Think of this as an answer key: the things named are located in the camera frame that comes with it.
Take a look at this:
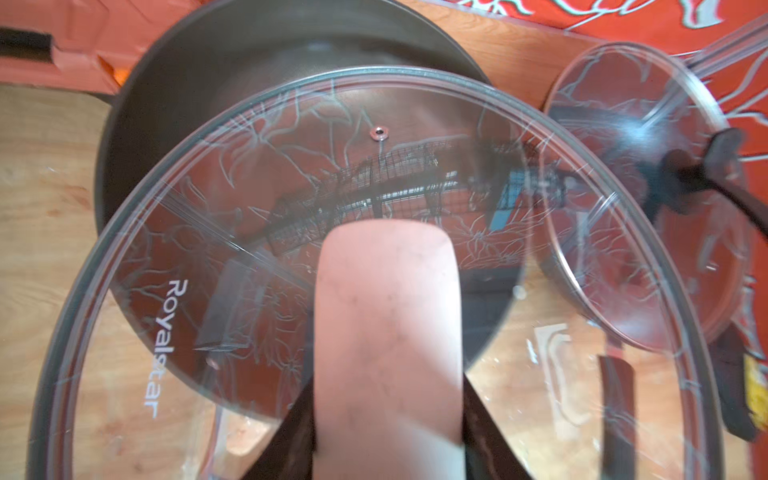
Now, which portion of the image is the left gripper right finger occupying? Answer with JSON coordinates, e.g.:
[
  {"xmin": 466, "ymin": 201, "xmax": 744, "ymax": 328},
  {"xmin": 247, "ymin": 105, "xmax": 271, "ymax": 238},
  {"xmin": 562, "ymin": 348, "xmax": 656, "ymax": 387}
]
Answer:
[{"xmin": 462, "ymin": 377, "xmax": 532, "ymax": 480}]

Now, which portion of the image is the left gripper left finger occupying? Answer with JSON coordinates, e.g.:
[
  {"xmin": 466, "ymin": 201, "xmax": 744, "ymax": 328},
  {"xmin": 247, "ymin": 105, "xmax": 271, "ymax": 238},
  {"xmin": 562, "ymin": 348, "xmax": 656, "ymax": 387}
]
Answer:
[{"xmin": 242, "ymin": 378, "xmax": 315, "ymax": 480}]

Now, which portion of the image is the glass lid with white handle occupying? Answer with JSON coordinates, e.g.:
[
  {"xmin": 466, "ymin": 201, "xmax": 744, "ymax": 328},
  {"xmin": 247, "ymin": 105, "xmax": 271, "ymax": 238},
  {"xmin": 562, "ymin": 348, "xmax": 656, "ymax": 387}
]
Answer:
[{"xmin": 26, "ymin": 65, "xmax": 724, "ymax": 480}]

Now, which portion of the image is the glass pot lid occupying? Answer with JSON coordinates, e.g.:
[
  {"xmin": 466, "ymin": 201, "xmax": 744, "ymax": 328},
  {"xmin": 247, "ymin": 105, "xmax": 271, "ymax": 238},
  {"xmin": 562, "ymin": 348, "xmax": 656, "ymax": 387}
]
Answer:
[{"xmin": 530, "ymin": 41, "xmax": 768, "ymax": 355}]

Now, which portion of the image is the black frying pan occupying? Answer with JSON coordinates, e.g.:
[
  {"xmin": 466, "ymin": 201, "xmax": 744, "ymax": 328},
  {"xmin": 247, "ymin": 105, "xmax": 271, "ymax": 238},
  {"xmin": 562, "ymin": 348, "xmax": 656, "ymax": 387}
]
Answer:
[{"xmin": 593, "ymin": 41, "xmax": 768, "ymax": 480}]

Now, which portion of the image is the orange tool case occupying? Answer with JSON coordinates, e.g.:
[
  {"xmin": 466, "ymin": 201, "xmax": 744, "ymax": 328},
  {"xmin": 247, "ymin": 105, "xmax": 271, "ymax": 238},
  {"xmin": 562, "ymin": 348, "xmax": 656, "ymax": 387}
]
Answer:
[{"xmin": 1, "ymin": 0, "xmax": 205, "ymax": 94}]

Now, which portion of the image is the pan with white-handled lid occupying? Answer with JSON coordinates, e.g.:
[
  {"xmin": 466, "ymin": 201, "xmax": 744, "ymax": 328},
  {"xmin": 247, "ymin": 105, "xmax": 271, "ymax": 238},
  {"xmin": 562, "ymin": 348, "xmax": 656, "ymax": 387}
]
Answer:
[{"xmin": 94, "ymin": 0, "xmax": 529, "ymax": 421}]

